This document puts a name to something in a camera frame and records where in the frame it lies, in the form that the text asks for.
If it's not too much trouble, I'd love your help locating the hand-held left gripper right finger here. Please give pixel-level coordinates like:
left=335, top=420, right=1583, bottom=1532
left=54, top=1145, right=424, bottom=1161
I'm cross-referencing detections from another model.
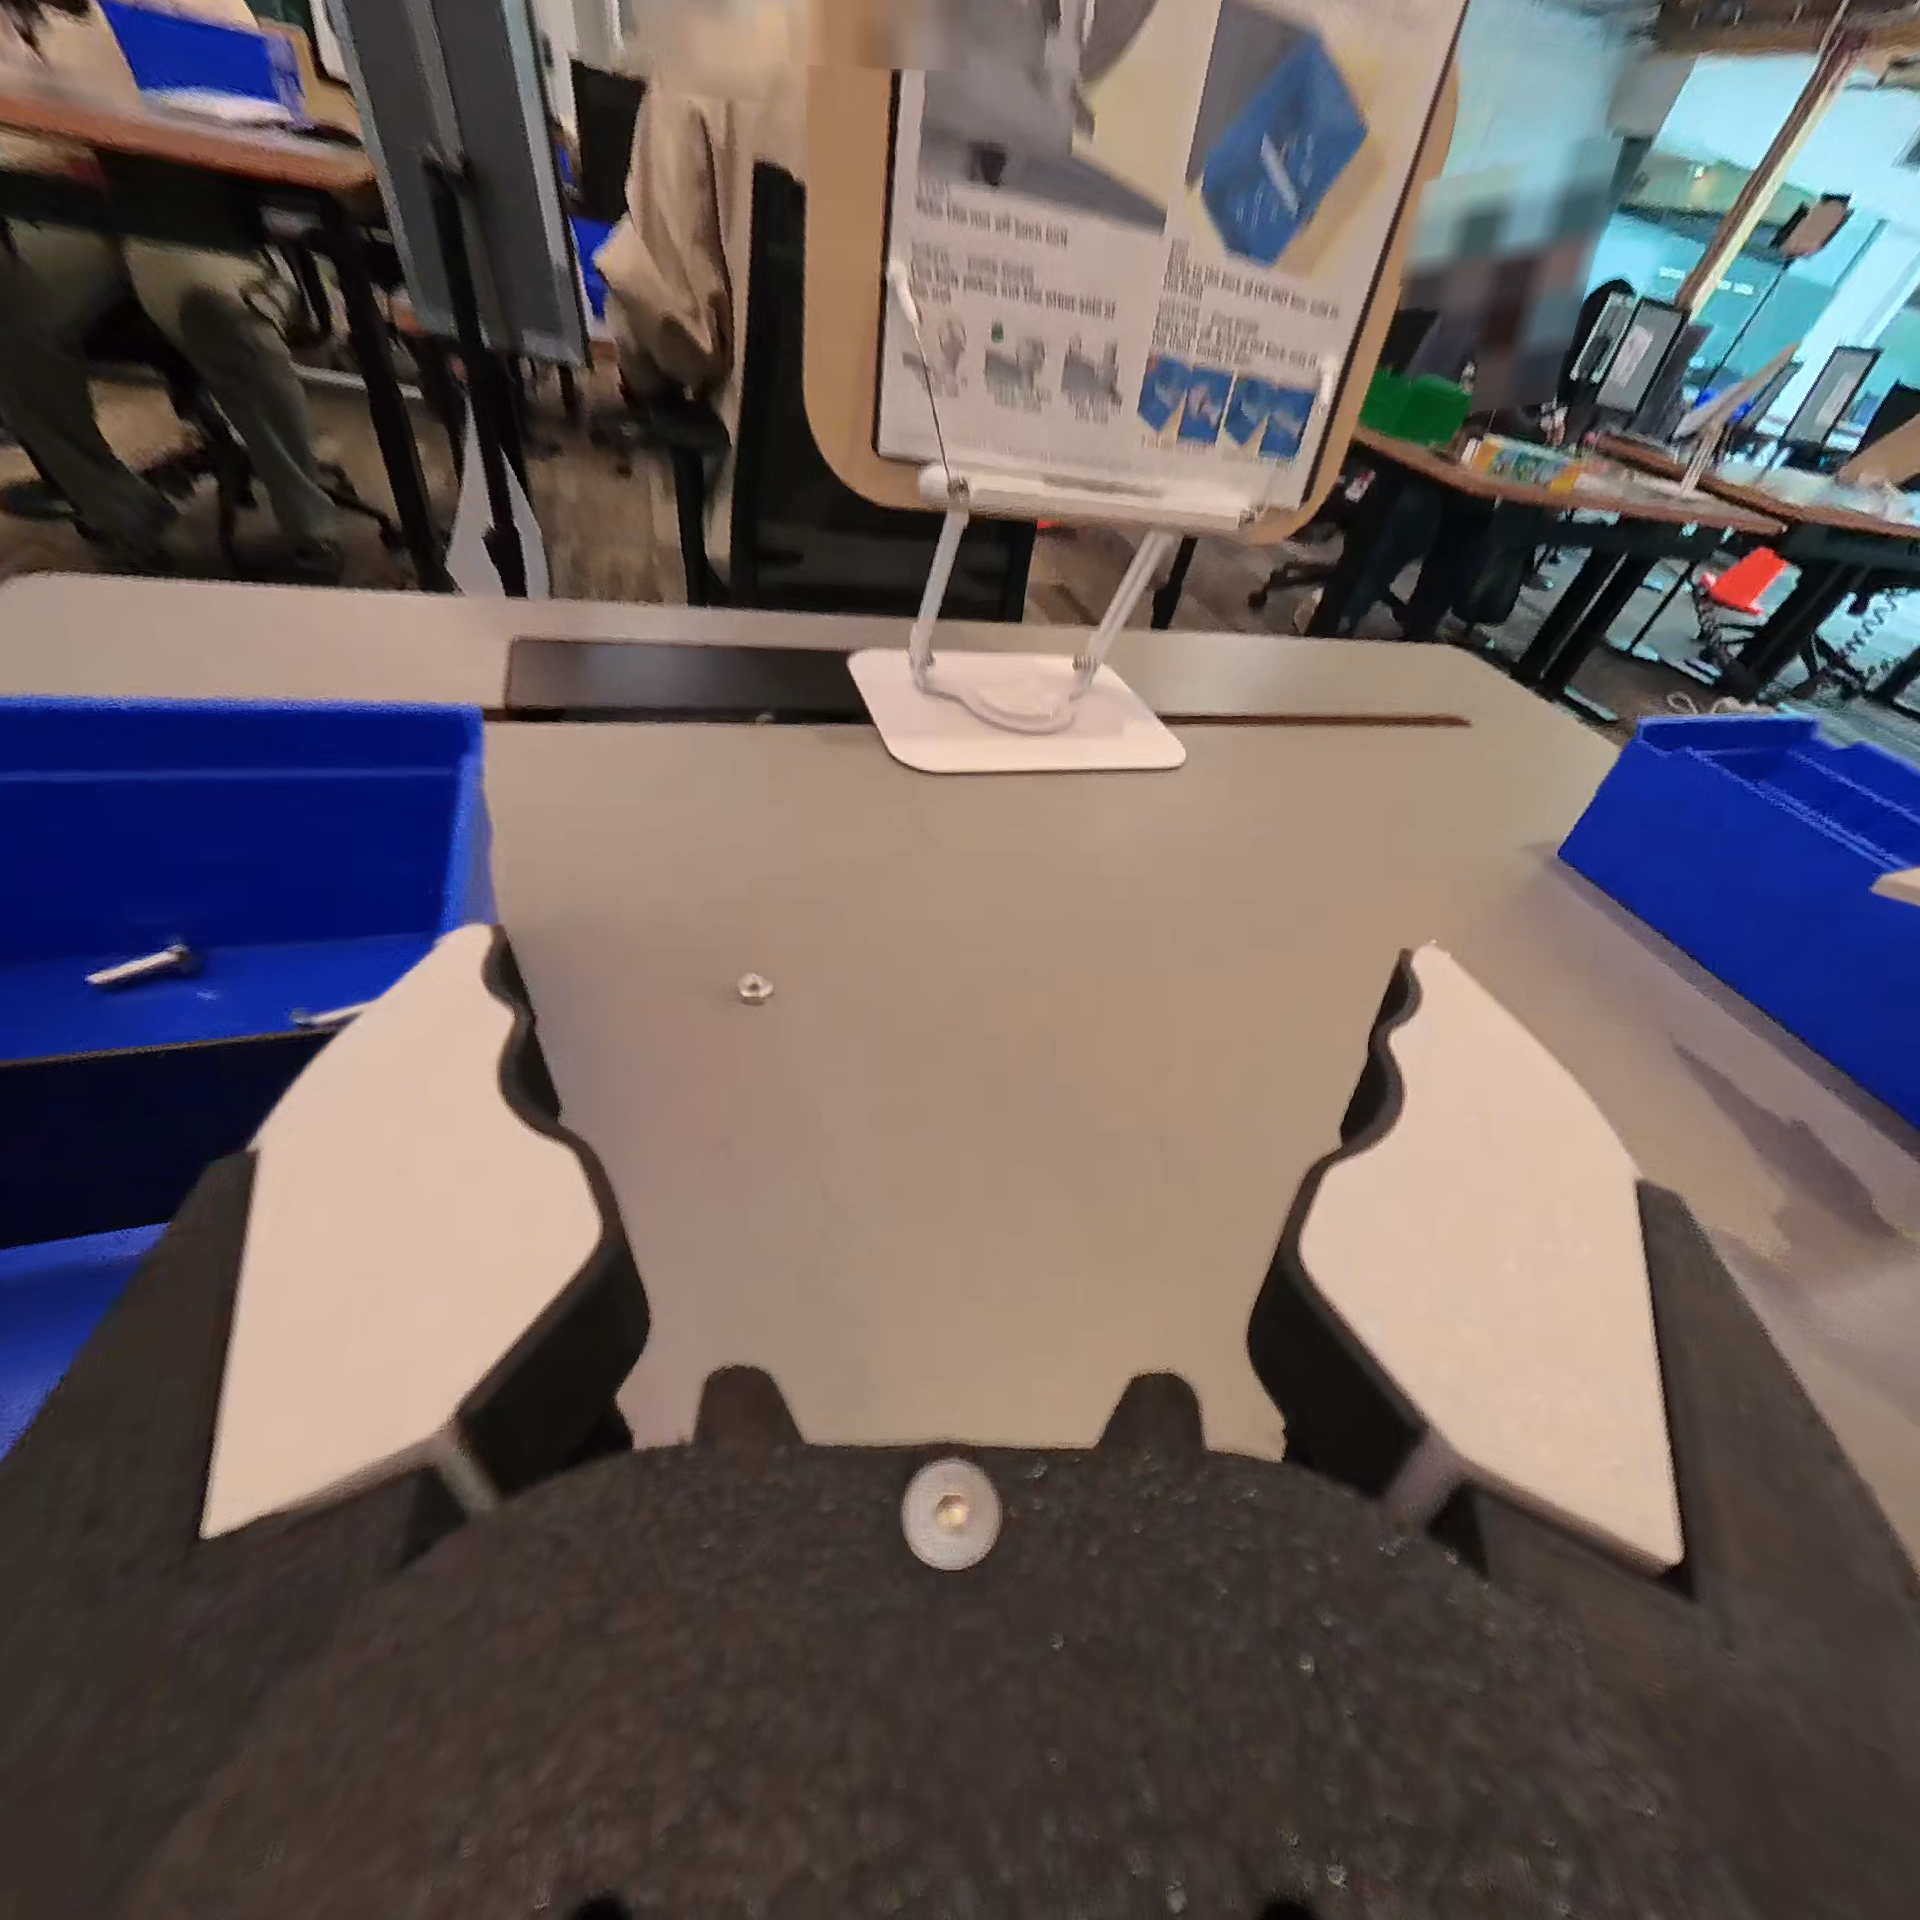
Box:
left=1249, top=949, right=1686, bottom=1573

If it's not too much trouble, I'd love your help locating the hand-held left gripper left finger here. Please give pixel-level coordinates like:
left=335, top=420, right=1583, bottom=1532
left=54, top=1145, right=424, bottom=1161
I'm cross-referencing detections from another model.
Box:
left=197, top=925, right=651, bottom=1539

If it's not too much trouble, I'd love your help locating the blue plastic bin with divider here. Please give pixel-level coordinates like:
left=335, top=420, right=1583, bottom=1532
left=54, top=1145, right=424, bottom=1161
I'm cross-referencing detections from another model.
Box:
left=0, top=696, right=498, bottom=1465

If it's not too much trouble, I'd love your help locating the black bin divider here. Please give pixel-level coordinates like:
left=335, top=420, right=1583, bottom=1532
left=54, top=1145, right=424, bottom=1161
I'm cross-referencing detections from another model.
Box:
left=0, top=1039, right=366, bottom=1251

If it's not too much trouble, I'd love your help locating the white hanging paper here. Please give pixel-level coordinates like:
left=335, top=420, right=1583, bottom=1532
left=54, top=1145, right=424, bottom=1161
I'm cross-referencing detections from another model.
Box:
left=449, top=402, right=549, bottom=602

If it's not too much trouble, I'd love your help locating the wooden top office table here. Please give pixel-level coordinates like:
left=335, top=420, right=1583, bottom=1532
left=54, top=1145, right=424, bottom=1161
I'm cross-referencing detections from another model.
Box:
left=1346, top=424, right=1791, bottom=713
left=1590, top=427, right=1920, bottom=709
left=0, top=86, right=457, bottom=591

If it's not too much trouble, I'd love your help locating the colourful box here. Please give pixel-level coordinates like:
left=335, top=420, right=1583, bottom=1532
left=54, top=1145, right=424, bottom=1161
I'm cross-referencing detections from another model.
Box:
left=1462, top=433, right=1590, bottom=498

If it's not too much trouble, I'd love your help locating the black office chair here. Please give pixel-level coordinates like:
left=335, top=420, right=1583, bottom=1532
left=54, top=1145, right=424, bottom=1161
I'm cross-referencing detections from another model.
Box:
left=676, top=156, right=1039, bottom=624

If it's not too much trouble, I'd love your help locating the green bin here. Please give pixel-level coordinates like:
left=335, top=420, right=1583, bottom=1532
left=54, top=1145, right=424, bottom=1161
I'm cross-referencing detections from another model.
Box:
left=1377, top=373, right=1477, bottom=449

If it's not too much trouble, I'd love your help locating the black framed display board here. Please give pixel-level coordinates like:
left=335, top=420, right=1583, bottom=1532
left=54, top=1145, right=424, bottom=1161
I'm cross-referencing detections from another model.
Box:
left=1566, top=283, right=1713, bottom=440

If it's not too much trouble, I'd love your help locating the black tripod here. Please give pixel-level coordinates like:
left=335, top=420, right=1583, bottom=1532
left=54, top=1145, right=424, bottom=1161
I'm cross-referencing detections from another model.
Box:
left=424, top=150, right=535, bottom=595

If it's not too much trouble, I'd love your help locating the instruction sheet on stand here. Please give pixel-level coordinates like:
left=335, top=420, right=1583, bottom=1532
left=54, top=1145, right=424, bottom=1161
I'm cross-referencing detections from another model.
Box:
left=810, top=0, right=1464, bottom=778

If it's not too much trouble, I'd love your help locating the printed instruction sheet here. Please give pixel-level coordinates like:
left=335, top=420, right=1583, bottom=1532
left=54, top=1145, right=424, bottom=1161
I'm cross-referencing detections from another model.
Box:
left=873, top=0, right=1464, bottom=495

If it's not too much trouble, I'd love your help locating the grey panel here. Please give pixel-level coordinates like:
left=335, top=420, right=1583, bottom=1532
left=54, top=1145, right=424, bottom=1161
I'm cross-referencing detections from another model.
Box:
left=323, top=0, right=592, bottom=372

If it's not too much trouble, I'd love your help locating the small blue bin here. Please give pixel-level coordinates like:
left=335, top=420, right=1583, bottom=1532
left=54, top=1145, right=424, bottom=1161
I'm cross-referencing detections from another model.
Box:
left=98, top=0, right=312, bottom=119

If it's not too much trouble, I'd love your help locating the black table cable lid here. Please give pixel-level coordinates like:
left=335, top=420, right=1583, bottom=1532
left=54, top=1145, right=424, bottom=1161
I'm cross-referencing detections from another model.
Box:
left=502, top=636, right=890, bottom=715

